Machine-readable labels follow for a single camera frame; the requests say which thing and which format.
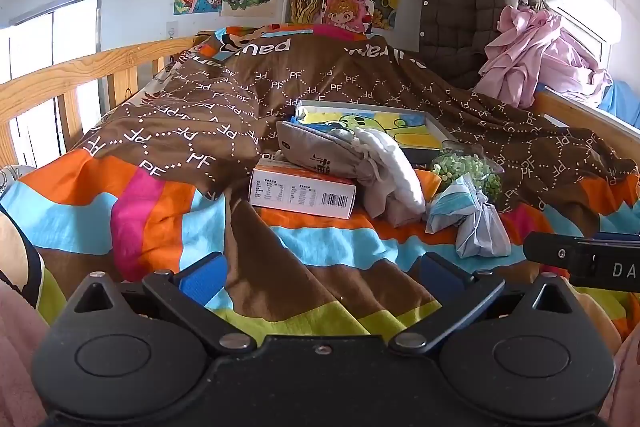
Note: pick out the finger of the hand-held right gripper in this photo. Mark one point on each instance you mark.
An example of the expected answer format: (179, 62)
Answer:
(547, 249)
(617, 236)

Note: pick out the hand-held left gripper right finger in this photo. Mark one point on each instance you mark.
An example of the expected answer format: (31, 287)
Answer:
(442, 277)

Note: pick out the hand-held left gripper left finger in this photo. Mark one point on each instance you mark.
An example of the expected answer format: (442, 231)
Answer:
(202, 279)

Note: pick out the pale blue-grey cloth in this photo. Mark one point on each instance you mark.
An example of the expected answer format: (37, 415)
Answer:
(480, 232)

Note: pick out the blue striped cloth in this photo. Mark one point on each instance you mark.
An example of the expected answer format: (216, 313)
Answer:
(450, 207)

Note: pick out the white knitted cloth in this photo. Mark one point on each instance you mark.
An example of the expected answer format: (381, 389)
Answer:
(395, 177)

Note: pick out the grey tray with cartoon picture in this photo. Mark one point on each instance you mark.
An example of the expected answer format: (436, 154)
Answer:
(400, 127)

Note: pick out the grey fabric pouch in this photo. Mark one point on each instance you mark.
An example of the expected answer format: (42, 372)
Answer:
(310, 147)

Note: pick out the glass bottle of green pieces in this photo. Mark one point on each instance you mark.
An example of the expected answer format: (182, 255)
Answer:
(465, 169)

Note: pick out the white and orange box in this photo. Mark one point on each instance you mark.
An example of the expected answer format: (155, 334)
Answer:
(300, 199)

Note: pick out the blue sheet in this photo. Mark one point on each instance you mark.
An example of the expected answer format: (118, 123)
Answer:
(622, 99)

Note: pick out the cartoon printed pillow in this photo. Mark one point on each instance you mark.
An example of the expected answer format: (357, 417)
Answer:
(20, 252)

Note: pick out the pink crumpled cloth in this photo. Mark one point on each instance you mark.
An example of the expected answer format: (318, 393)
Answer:
(550, 57)

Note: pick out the pink fleece garment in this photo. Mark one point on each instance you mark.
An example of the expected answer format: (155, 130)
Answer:
(17, 357)

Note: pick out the brown printed blanket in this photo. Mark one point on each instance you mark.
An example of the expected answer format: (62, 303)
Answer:
(280, 72)

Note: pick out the brown quilted jacket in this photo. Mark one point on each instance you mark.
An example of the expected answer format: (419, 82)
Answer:
(465, 7)

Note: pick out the window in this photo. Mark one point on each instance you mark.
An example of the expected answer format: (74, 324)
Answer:
(70, 32)

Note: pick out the wooden bed rail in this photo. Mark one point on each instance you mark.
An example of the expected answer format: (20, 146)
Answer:
(75, 77)
(575, 112)

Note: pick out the white wall socket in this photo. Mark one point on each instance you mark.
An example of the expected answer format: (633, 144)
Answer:
(171, 30)

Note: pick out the pink blond figure wall poster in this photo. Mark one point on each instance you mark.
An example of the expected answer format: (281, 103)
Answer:
(345, 9)

